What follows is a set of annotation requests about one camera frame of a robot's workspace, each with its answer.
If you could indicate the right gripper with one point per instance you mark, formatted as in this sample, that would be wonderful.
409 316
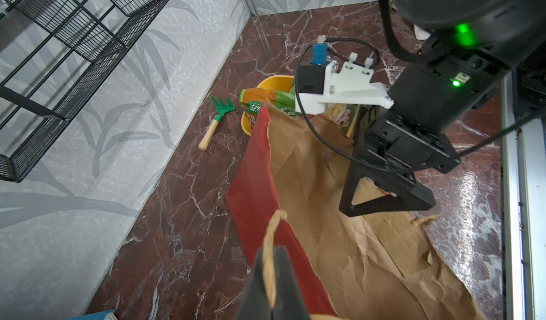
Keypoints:
395 143

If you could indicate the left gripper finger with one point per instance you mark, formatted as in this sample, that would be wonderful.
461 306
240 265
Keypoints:
289 301

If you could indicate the red paper bag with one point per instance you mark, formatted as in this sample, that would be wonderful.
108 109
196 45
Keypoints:
380 266

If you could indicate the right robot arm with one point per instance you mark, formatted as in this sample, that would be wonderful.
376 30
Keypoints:
456 51

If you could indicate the yellow plastic tray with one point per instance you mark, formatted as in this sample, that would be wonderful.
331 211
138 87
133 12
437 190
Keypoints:
278 90

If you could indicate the orange green packet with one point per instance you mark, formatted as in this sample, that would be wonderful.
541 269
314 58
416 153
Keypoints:
252 100

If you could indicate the blue white wooden crate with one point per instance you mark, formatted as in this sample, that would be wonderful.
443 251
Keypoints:
102 315

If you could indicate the green toy rake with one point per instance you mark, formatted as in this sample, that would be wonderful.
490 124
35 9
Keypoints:
222 106

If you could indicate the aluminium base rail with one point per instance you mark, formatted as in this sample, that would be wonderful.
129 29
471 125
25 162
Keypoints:
523 206

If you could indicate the black wire basket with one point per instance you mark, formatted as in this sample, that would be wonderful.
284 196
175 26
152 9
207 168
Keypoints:
55 55

